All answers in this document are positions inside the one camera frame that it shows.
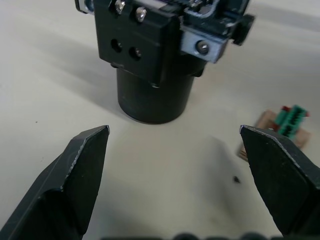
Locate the small wooden block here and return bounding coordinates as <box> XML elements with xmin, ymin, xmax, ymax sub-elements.
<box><xmin>236</xmin><ymin>109</ymin><xmax>311</xmax><ymax>161</ymax></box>

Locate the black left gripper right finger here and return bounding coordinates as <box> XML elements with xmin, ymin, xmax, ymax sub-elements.
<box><xmin>239</xmin><ymin>124</ymin><xmax>320</xmax><ymax>240</ymax></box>

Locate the green terminal connector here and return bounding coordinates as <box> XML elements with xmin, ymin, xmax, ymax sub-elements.
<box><xmin>274</xmin><ymin>104</ymin><xmax>311</xmax><ymax>138</ymax></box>

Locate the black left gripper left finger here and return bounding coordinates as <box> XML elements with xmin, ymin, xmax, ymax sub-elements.
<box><xmin>0</xmin><ymin>124</ymin><xmax>111</xmax><ymax>240</ymax></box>

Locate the black cylindrical gripper body workpiece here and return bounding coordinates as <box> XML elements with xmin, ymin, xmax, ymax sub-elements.
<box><xmin>74</xmin><ymin>0</ymin><xmax>256</xmax><ymax>125</ymax></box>

